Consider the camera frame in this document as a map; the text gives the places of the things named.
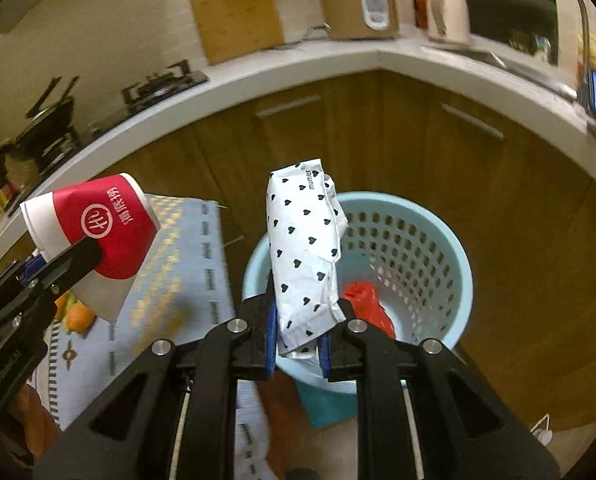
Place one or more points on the white packet with black hearts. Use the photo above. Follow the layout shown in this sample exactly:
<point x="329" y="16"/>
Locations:
<point x="303" y="240"/>

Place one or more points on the clear glass cup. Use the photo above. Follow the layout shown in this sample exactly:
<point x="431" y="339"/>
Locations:
<point x="543" y="45"/>

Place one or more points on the patterned light blue tablecloth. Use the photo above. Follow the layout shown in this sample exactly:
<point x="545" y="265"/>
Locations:
<point x="187" y="280"/>

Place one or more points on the red paper cup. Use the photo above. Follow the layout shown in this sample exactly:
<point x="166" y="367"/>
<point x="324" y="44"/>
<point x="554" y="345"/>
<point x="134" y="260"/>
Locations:
<point x="112" y="220"/>

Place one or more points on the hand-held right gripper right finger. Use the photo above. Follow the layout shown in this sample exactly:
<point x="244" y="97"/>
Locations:
<point x="325" y="360"/>

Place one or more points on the black wok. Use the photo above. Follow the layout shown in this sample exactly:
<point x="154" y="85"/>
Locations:
<point x="52" y="125"/>

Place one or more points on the red plastic bag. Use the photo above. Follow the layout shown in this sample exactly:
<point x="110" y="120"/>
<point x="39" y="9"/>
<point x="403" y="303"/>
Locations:
<point x="370" y="305"/>

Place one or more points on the metal kitchen faucet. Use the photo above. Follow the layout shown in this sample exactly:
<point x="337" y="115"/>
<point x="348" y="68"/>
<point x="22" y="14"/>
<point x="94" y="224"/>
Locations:
<point x="585" y="25"/>

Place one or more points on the steel sink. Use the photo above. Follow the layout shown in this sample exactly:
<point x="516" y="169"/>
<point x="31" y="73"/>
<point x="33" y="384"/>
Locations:
<point x="483" y="56"/>

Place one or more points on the wooden cutting board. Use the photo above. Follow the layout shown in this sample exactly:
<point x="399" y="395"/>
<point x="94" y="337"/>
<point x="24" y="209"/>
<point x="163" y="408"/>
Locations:
<point x="232" y="10"/>

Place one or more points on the light blue perforated bin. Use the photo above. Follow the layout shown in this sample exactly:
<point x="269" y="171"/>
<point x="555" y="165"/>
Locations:
<point x="428" y="260"/>

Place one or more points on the orange fruit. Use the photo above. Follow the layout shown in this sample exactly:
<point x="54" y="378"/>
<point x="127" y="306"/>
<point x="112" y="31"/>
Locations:
<point x="80" y="317"/>

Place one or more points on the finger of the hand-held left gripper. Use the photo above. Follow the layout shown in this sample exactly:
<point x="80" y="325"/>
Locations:
<point x="77" y="260"/>
<point x="35" y="267"/>

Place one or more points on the beige rice cooker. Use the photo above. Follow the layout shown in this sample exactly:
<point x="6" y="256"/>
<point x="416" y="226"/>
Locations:
<point x="348" y="10"/>

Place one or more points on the black gas hob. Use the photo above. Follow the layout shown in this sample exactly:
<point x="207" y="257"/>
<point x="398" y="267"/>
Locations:
<point x="177" y="82"/>

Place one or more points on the white electric kettle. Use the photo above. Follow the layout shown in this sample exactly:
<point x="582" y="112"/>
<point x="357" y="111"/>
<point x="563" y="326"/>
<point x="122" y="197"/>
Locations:
<point x="445" y="15"/>

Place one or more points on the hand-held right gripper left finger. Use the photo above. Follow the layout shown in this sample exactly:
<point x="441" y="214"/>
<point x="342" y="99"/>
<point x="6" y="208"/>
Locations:
<point x="272" y="345"/>

